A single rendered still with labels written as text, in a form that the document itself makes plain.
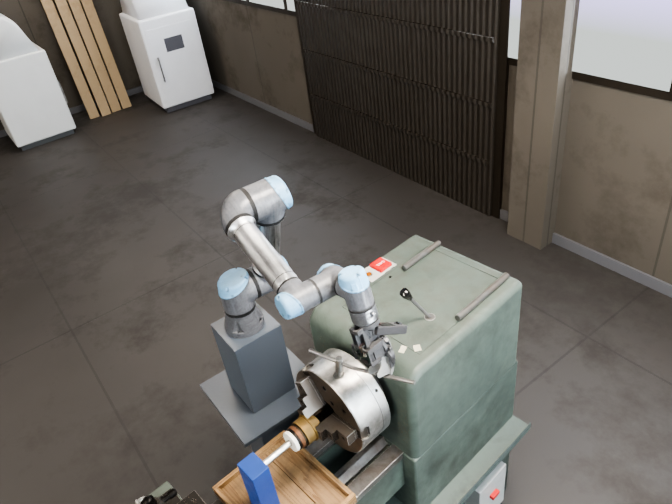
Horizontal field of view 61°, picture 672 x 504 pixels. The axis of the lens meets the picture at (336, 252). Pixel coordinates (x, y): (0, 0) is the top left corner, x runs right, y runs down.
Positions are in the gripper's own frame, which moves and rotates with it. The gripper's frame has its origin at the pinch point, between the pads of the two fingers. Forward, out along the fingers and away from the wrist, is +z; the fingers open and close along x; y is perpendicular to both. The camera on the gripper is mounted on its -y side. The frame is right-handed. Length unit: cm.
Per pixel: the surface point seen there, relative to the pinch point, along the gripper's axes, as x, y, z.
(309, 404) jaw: -22.7, 16.5, 9.4
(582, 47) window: -72, -248, -30
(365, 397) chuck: -8.2, 5.2, 8.8
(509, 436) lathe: -9, -53, 75
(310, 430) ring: -18.5, 21.2, 14.1
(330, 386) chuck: -14.7, 11.6, 2.5
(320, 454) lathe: -33, 15, 38
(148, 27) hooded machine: -580, -223, -120
